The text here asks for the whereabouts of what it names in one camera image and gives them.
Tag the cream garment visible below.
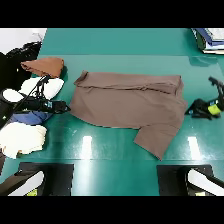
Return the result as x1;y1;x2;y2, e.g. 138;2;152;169
0;121;48;160

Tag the white garment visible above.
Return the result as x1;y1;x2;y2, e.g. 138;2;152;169
19;76;65;101

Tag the brown T-shirt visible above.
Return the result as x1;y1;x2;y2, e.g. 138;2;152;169
68;69;189;161

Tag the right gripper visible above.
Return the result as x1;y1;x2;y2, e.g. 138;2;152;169
184;98;213;120

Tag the blue garment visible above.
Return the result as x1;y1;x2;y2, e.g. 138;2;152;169
9;111;55;126

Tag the black garment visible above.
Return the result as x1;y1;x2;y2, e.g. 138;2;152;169
0;41;43;93

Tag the rust orange garment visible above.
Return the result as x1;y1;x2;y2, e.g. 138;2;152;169
20;56;65;79

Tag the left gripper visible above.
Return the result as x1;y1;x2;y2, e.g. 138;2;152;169
49;100;71;114

